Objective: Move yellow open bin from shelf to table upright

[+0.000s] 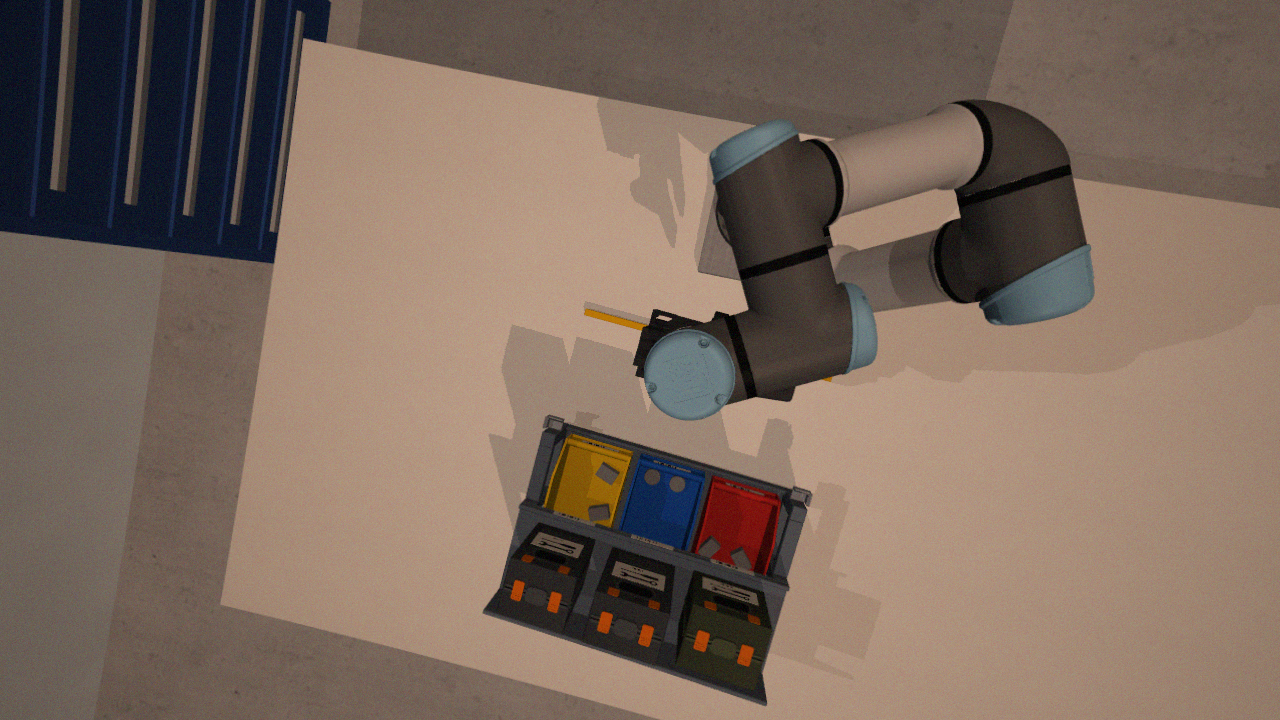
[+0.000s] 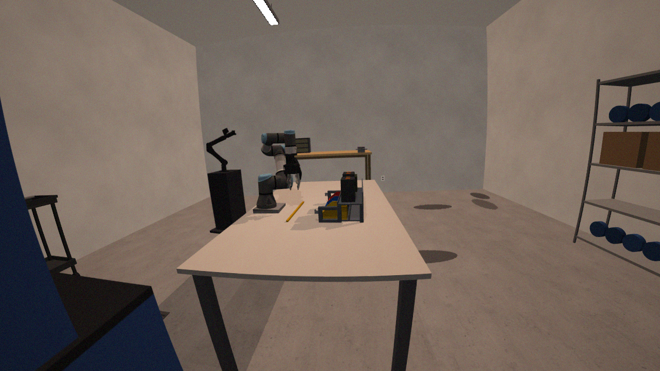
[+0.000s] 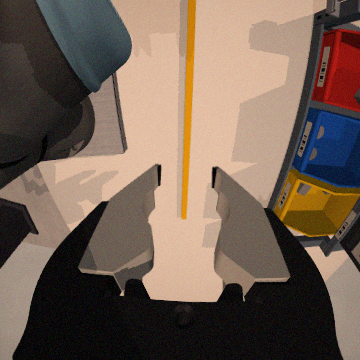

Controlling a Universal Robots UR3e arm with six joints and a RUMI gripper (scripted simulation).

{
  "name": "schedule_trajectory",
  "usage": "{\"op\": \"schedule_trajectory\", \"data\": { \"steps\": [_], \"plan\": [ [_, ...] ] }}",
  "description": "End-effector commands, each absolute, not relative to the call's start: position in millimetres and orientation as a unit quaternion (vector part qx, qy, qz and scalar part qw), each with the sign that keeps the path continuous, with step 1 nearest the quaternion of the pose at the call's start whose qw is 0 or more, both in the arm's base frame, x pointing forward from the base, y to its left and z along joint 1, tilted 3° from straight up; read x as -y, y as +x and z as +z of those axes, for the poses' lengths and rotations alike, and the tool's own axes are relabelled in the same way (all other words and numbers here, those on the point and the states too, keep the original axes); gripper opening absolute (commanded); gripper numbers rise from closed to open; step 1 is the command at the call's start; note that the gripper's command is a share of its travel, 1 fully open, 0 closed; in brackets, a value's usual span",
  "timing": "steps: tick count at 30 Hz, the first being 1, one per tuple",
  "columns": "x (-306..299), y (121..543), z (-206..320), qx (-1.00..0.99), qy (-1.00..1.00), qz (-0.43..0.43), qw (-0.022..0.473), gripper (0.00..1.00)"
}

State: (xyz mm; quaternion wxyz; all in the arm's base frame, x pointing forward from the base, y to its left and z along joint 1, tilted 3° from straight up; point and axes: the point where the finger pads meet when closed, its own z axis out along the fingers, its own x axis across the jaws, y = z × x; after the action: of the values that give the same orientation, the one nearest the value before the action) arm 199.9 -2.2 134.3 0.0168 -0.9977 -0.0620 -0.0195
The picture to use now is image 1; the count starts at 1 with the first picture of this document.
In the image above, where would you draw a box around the grey bin rack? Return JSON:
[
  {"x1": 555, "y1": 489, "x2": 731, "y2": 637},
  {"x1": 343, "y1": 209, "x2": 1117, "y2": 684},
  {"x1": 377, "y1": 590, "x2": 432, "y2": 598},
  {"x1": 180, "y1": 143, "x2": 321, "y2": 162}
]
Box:
[{"x1": 483, "y1": 415, "x2": 813, "y2": 706}]

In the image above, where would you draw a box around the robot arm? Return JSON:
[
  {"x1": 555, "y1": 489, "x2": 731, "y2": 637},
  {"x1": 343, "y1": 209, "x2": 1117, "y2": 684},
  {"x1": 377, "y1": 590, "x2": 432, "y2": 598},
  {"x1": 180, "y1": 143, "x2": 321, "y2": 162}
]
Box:
[{"x1": 644, "y1": 100, "x2": 1094, "y2": 421}]

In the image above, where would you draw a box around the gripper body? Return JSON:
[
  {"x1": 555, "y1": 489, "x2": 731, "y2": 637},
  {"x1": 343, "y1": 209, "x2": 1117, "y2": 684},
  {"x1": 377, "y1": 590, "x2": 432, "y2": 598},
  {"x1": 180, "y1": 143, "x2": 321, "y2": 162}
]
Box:
[{"x1": 634, "y1": 309, "x2": 704, "y2": 378}]

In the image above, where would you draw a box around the yellow bar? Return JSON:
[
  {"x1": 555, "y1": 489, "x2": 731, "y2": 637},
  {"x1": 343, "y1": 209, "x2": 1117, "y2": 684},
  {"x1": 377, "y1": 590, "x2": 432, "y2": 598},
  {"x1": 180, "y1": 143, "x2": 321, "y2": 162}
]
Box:
[{"x1": 584, "y1": 309, "x2": 832, "y2": 382}]

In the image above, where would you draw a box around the yellow bin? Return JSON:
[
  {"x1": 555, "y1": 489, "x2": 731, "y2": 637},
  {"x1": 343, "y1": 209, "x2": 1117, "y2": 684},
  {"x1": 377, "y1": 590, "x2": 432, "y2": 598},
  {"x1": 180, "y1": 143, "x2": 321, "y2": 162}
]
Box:
[{"x1": 543, "y1": 434, "x2": 634, "y2": 528}]

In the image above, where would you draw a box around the red open bin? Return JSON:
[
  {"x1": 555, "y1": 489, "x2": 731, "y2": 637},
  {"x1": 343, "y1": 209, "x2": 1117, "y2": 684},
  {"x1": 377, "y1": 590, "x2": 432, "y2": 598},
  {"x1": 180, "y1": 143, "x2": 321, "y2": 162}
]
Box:
[{"x1": 691, "y1": 477, "x2": 781, "y2": 575}]

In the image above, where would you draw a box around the blue open bin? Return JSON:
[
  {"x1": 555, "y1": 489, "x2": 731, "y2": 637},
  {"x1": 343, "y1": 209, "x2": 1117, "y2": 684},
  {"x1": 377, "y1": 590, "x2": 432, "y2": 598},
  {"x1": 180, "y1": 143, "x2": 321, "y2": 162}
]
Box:
[{"x1": 618, "y1": 454, "x2": 705, "y2": 551}]

